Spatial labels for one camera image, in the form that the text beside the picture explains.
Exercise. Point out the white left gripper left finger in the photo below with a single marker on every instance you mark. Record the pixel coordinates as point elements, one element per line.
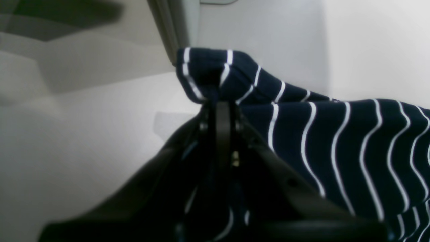
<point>178,196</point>

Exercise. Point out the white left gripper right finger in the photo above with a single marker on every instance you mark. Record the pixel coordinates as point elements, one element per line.
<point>277,204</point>

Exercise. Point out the navy white striped t-shirt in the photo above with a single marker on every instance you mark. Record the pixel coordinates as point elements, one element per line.
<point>370,157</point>

